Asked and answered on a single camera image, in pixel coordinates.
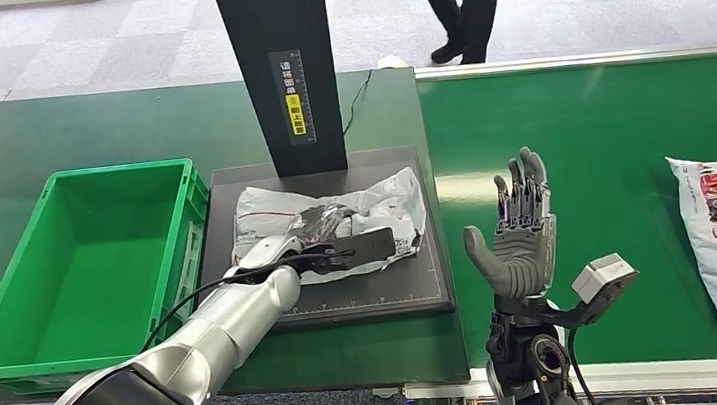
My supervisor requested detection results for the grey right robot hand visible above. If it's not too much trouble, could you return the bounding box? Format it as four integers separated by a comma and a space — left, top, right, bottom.
454, 143, 564, 305

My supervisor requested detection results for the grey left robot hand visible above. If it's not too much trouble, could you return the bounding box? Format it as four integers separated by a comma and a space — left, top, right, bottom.
284, 201, 359, 251

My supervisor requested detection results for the green conveyor belt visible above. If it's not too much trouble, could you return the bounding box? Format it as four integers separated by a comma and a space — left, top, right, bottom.
415, 48, 717, 393

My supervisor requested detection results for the black scanning machine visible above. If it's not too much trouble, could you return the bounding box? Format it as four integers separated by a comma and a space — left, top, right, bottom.
166, 0, 457, 341

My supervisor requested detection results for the black and yellow label sticker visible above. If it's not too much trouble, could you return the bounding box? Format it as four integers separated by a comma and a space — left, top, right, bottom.
267, 48, 318, 149

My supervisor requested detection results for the small white round object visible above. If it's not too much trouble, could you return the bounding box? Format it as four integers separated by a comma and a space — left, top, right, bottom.
376, 54, 410, 72

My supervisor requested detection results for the green plastic crate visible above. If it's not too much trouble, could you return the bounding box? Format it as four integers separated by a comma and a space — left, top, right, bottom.
0, 155, 228, 400

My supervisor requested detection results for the thin black table cable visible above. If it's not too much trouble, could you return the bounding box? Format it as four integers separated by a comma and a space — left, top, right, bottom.
336, 69, 380, 136

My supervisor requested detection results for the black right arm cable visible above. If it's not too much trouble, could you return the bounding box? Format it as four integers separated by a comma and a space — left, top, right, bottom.
565, 325, 604, 405

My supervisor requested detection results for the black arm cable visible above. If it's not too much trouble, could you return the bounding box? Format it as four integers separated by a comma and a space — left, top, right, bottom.
565, 325, 604, 405
132, 247, 363, 352

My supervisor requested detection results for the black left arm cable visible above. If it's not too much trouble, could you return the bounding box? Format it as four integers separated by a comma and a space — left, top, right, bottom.
132, 247, 363, 352

